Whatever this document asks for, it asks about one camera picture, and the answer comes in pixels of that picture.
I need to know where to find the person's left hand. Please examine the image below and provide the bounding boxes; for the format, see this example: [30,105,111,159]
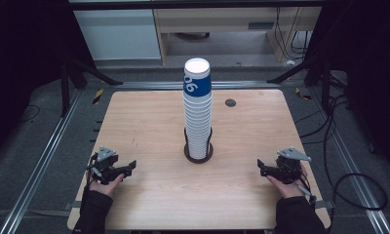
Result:
[87,174,126,198]

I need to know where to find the black wire cup holder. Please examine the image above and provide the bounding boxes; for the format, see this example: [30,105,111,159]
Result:
[183,127,215,165]

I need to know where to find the black cables under desk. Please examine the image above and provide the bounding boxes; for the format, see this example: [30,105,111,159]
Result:
[274,7,314,61]

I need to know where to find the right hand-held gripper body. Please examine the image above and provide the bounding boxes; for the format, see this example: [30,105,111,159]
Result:
[275,146,313,184]

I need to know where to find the left hand-held gripper cable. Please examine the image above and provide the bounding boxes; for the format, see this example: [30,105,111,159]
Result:
[85,152,99,178]

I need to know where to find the grey table bracket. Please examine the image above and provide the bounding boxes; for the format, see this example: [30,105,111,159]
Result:
[63,201,84,212]
[314,200,335,210]

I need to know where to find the white cabinet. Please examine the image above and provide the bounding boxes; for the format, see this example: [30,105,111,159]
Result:
[73,9,162,61]

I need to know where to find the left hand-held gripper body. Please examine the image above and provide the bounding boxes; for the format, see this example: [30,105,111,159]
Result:
[86,145,120,185]

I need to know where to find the person's right hand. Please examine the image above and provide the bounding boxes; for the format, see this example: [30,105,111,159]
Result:
[266,163,309,200]

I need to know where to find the right hand-held gripper cable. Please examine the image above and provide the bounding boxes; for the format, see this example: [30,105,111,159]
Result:
[293,165,318,207]

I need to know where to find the hand-held gripper cable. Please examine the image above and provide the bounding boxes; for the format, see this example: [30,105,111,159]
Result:
[85,152,99,178]
[293,165,318,207]

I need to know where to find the yellow and black tape strip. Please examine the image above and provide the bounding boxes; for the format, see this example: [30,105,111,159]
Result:
[92,88,104,105]
[294,87,313,101]

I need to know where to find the thin black floor cable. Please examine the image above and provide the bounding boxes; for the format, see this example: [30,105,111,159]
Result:
[19,104,41,124]

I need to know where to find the light wooden desk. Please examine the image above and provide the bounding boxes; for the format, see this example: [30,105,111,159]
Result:
[153,7,323,64]

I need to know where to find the stack of paper cups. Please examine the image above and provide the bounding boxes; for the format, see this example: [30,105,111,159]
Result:
[182,58,214,160]

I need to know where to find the bundle of black floor cables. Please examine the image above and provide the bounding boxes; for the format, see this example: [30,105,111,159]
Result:
[294,94,350,147]

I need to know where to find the aluminium floor rail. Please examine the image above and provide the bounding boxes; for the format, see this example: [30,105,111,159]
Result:
[308,87,390,234]
[113,81,282,91]
[0,89,84,234]

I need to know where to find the looped black floor cable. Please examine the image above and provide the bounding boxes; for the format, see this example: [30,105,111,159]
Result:
[326,172,389,234]

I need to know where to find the black chair base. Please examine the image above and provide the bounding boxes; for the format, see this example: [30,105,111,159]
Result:
[175,31,211,42]

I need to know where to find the black metal stand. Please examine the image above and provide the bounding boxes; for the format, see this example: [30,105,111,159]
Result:
[59,55,124,118]
[266,48,347,115]

